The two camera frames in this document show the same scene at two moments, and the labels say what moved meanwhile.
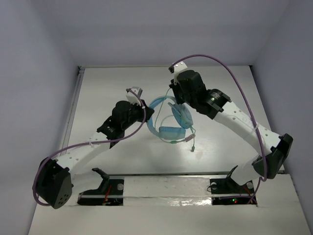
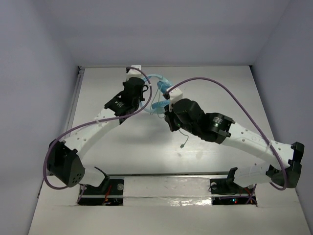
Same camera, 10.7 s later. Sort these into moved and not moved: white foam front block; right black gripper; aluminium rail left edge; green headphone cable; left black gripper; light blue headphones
Moved: right black gripper; left black gripper; light blue headphones; green headphone cable
Not moved: white foam front block; aluminium rail left edge
